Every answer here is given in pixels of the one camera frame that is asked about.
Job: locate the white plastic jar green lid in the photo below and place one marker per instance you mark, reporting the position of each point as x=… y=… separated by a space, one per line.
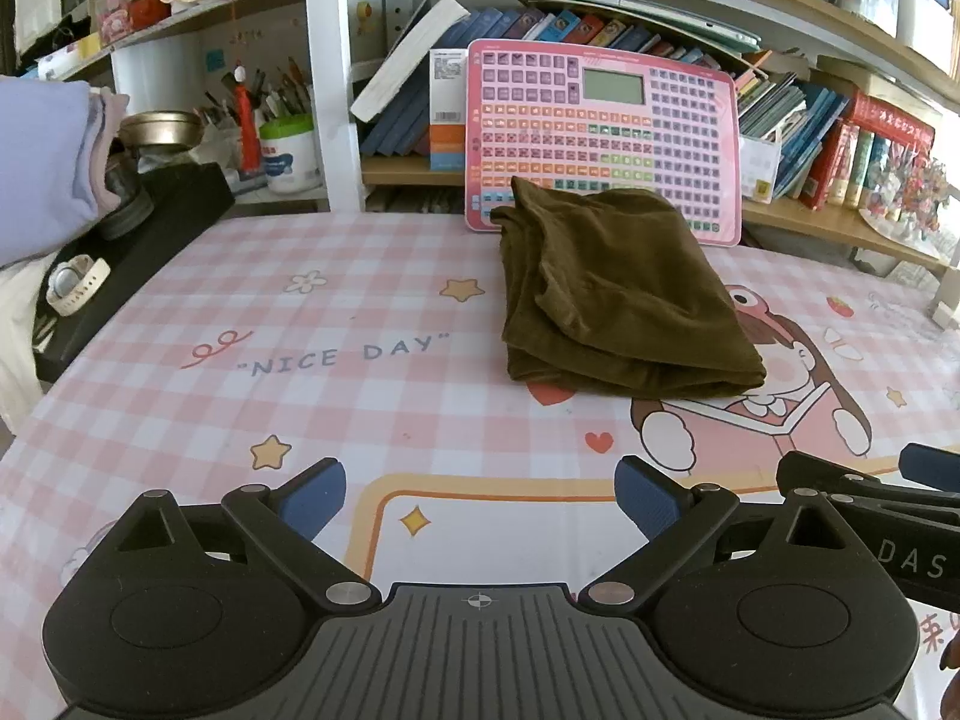
x=290 y=160

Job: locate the white wristwatch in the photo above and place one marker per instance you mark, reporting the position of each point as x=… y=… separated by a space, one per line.
x=72 y=283

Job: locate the black flat case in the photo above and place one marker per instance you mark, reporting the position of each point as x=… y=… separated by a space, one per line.
x=187 y=199

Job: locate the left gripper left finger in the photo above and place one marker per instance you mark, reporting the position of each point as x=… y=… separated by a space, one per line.
x=280 y=524

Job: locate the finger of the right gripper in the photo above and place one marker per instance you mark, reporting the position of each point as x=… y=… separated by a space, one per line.
x=937 y=468

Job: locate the white leaning book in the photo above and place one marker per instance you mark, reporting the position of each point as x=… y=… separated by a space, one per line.
x=405 y=57

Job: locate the brass metal bowl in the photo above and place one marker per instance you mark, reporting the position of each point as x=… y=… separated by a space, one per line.
x=161 y=129

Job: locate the white cloth pile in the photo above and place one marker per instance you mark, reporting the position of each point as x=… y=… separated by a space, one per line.
x=20 y=389

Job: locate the pink keyboard learning toy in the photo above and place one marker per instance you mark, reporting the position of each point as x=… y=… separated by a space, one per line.
x=587 y=119

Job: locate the white orange boxed book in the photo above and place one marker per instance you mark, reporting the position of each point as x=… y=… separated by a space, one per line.
x=447 y=87

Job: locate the lavender folded cloth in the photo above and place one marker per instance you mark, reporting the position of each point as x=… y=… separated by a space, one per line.
x=56 y=139

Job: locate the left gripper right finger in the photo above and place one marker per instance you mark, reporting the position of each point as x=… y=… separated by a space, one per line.
x=680 y=525

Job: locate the pink checked cartoon table mat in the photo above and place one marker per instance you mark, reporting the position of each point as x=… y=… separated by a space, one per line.
x=270 y=343

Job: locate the dark brown corduroy garment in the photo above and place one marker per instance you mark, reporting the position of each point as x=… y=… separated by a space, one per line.
x=610 y=293

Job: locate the red book set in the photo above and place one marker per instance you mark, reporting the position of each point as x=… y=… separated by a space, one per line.
x=859 y=147

